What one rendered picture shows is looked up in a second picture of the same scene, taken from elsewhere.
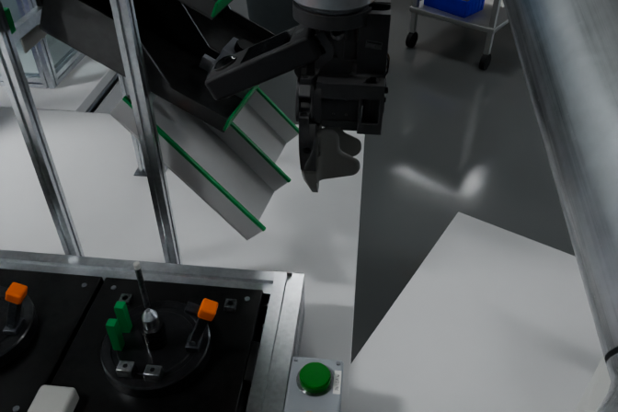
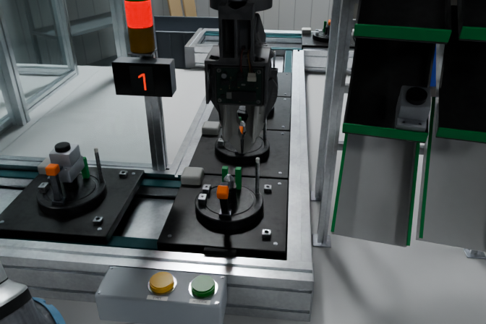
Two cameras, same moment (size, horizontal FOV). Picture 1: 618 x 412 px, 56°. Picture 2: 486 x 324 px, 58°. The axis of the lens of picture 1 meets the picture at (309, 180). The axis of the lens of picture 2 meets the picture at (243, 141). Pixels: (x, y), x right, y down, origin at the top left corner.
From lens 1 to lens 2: 0.74 m
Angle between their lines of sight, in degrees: 73
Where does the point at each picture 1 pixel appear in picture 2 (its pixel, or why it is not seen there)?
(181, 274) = (301, 213)
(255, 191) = (385, 226)
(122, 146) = not seen: hidden behind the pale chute
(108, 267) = (300, 181)
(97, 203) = not seen: hidden behind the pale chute
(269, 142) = (471, 232)
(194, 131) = (395, 152)
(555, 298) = not seen: outside the picture
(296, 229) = (421, 314)
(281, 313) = (270, 270)
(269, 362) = (220, 262)
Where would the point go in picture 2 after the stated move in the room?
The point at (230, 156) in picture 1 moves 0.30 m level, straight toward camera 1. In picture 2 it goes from (400, 190) to (238, 207)
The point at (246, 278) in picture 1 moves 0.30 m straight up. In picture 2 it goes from (301, 245) to (314, 96)
